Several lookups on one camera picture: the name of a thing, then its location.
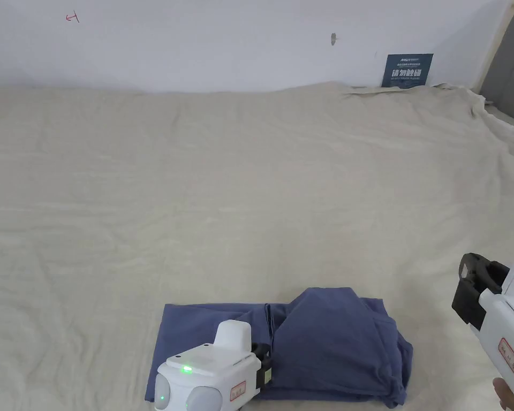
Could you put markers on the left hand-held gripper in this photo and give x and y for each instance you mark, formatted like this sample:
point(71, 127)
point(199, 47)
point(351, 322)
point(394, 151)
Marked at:
point(205, 372)

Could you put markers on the dark blue shirt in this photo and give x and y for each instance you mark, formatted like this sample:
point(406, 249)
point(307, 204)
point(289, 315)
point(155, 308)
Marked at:
point(334, 342)

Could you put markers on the person's right hand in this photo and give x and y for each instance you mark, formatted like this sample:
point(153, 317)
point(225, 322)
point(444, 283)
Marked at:
point(512, 396)

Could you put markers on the bed with beige sheet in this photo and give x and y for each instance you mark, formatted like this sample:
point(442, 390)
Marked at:
point(197, 192)

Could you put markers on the grey padded headboard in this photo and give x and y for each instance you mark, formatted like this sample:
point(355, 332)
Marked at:
point(509, 64)

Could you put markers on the dark blue sign card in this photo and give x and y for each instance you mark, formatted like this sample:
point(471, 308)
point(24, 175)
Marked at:
point(407, 70)

